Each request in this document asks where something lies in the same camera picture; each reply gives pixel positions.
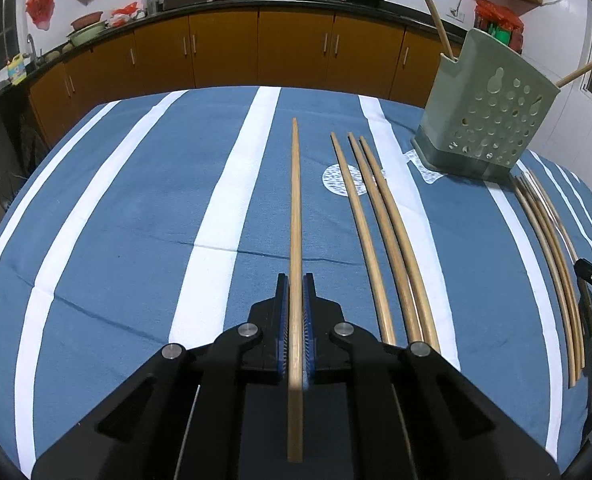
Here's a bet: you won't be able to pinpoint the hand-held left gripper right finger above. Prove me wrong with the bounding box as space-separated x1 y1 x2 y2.
303 274 561 480

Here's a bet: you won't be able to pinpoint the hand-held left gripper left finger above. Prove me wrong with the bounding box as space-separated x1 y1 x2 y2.
31 274 289 480

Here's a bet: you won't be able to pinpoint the wooden chopstick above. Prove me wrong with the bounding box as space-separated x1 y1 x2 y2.
520 175 586 372
405 0 452 57
287 118 303 463
527 171 592 337
347 133 423 345
556 47 592 87
359 135 441 353
330 132 397 347
513 177 576 389

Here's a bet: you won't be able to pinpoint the green perforated chopstick holder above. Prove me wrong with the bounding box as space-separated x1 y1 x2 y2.
410 27 561 184

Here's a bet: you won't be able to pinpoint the blue white striped tablecloth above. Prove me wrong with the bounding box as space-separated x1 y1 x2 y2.
0 86 592 480

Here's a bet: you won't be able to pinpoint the green packet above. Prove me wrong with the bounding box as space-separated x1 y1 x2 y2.
490 22 514 47

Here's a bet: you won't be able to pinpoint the wooden kitchen base cabinets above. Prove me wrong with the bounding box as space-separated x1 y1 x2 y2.
26 5 469 136

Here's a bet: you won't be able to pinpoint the red bags on counter corner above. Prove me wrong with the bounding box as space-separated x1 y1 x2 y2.
474 0 525 54

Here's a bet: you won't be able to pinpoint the small red bag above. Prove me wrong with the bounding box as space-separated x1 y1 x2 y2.
108 2 144 28

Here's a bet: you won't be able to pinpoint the red plastic basin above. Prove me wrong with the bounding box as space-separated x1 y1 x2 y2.
71 11 105 31

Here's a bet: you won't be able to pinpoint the yellow dish soap bottle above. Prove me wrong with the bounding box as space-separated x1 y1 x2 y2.
7 54 28 84

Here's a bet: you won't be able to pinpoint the red plastic bag on wall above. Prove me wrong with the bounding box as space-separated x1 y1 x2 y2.
25 0 57 29

